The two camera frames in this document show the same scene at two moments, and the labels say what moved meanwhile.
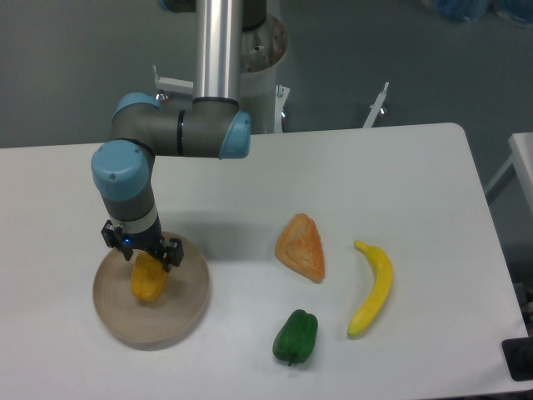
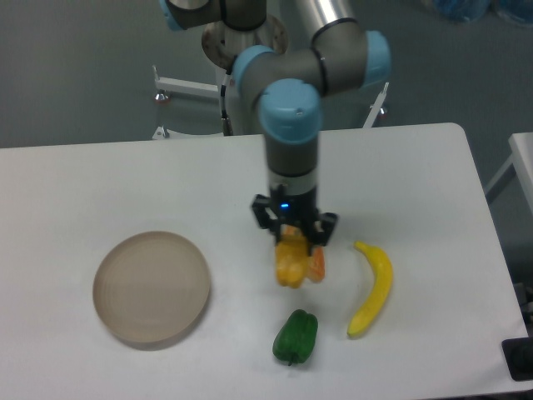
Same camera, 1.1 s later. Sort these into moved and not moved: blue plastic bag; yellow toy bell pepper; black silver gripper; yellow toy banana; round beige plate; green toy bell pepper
Moved: black silver gripper; yellow toy bell pepper
Not moved: round beige plate; green toy bell pepper; blue plastic bag; yellow toy banana
